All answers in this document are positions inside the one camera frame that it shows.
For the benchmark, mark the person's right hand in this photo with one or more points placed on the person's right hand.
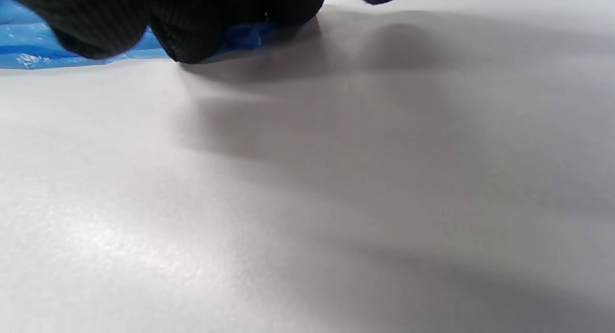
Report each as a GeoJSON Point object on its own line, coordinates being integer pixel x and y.
{"type": "Point", "coordinates": [192, 16]}

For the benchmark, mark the blue plastic bag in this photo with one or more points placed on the blue plastic bag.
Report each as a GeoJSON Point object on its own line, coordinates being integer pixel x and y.
{"type": "Point", "coordinates": [29, 44]}

